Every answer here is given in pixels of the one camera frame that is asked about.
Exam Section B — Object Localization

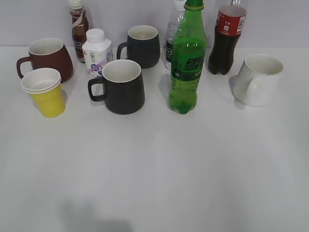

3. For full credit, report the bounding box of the cola bottle red label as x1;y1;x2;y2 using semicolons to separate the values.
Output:
208;0;247;75

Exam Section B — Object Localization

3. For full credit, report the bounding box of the brown ceramic mug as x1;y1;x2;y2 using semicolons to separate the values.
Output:
16;38;73;83

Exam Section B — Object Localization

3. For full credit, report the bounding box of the clear water bottle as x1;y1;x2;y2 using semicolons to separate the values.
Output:
165;0;186;70

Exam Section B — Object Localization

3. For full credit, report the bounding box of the green plastic soda bottle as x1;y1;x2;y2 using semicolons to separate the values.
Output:
169;0;207;114

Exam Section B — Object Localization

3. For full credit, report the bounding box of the white yogurt drink bottle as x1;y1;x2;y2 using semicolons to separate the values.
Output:
82;29;113;79

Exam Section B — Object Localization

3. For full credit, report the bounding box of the white ceramic mug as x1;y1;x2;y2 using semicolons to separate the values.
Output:
232;54;283;107

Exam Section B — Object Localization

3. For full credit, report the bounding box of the brown coffee drink bottle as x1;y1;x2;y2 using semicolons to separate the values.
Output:
69;0;90;63

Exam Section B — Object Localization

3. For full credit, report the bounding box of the black mug back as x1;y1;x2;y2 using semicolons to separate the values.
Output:
116;25;160;69

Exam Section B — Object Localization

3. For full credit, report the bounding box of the yellow paper cup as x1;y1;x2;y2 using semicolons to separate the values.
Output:
21;68;65;118

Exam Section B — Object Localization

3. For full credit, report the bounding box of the black mug front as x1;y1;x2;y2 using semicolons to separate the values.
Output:
87;59;145;115

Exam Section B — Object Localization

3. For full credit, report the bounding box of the black mug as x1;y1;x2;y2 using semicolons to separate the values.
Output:
87;59;145;115
116;25;160;69

